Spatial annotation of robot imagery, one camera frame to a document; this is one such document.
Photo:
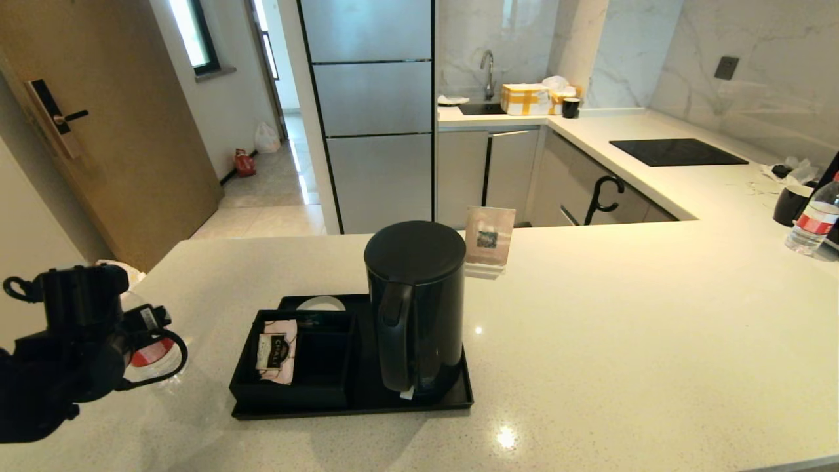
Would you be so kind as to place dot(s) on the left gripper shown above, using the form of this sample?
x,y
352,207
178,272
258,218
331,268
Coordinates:
x,y
78,364

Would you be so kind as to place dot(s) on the clear plastic water bottle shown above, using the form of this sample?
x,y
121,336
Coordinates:
x,y
154,354
813,223

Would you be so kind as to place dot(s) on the black electric kettle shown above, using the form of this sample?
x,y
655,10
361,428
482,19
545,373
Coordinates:
x,y
419,314

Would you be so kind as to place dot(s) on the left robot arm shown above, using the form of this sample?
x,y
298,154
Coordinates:
x,y
78,295

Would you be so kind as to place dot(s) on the pink tea bag packet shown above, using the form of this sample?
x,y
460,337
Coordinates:
x,y
275,354

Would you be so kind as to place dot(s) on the small black cup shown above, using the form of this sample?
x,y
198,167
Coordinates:
x,y
570,108

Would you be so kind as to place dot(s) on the white yellow plastic bag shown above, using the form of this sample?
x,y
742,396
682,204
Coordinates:
x,y
136,275

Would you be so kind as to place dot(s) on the brown wooden door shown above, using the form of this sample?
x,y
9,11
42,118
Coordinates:
x,y
131,131

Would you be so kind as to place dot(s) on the black compartment box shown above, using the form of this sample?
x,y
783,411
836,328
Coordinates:
x,y
321,360

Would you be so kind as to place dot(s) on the white round coaster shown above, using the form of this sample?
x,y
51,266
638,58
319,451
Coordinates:
x,y
320,303

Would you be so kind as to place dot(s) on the black serving tray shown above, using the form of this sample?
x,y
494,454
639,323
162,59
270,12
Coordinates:
x,y
328,413

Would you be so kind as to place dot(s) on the red bag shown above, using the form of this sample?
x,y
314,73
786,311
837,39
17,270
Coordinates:
x,y
244,164

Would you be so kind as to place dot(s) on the dark framed window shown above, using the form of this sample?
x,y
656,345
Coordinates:
x,y
190,33

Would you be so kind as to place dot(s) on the silver refrigerator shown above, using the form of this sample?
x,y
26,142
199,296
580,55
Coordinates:
x,y
373,98

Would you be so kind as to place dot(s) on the grey cabinet door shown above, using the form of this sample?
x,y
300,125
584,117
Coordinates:
x,y
511,177
459,183

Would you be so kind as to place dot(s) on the QR code sign stand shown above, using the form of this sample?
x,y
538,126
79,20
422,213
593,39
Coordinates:
x,y
488,236

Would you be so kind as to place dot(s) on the white cloth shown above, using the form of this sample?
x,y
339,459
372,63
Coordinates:
x,y
452,100

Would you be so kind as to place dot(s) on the kitchen sink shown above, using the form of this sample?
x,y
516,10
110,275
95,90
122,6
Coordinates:
x,y
482,109

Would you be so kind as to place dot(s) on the chrome faucet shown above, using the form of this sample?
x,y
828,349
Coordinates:
x,y
488,72

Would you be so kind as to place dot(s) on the large yellow taped box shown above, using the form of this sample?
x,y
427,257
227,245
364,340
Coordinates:
x,y
524,99

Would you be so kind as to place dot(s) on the grey drawer cabinet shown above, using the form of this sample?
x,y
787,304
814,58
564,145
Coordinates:
x,y
564,177

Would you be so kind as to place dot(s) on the white crumpled tissue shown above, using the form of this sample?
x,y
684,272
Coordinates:
x,y
556,83

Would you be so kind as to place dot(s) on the black induction cooktop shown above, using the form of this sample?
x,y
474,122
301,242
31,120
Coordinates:
x,y
675,152

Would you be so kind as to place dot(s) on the black mug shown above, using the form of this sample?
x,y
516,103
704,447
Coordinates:
x,y
790,206

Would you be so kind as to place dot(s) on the crumpled clear plastic wrap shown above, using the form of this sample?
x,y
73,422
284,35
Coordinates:
x,y
796,172

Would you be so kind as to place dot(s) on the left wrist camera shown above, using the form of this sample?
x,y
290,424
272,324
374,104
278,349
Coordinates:
x,y
151,318

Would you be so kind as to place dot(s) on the grey wall socket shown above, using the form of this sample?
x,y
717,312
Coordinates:
x,y
725,68

